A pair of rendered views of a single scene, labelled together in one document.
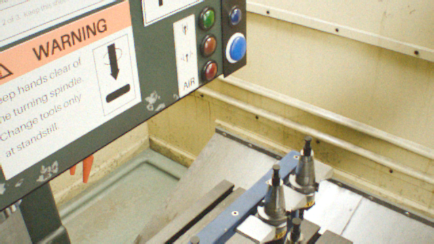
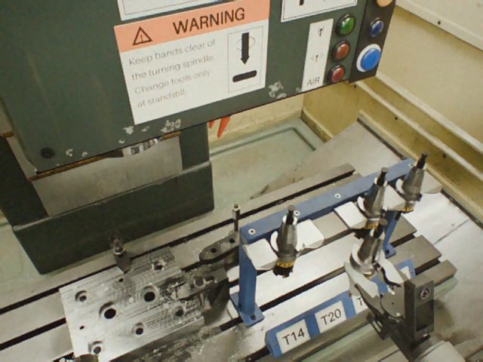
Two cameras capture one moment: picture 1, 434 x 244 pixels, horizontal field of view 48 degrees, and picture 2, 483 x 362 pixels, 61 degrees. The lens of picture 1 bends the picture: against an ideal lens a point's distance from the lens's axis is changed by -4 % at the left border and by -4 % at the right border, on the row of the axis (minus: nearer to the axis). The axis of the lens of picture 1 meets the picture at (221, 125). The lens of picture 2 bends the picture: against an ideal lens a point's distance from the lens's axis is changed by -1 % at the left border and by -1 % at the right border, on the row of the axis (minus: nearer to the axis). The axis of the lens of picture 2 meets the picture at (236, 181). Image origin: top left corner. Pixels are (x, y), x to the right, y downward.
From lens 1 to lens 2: 6 cm
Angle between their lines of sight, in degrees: 21
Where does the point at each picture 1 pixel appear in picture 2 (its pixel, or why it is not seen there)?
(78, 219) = (226, 158)
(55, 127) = (183, 92)
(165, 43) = (298, 41)
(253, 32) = (419, 40)
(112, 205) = (256, 155)
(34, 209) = (190, 142)
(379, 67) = not seen: outside the picture
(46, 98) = (179, 67)
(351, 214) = (452, 229)
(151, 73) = (279, 65)
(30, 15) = not seen: outside the picture
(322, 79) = (469, 100)
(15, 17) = not seen: outside the picture
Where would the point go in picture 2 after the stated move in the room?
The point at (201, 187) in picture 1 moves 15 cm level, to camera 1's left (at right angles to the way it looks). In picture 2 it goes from (328, 163) to (293, 153)
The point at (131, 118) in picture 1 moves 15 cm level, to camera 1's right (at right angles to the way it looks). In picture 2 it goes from (253, 99) to (383, 131)
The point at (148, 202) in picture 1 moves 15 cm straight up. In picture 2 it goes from (284, 161) to (287, 136)
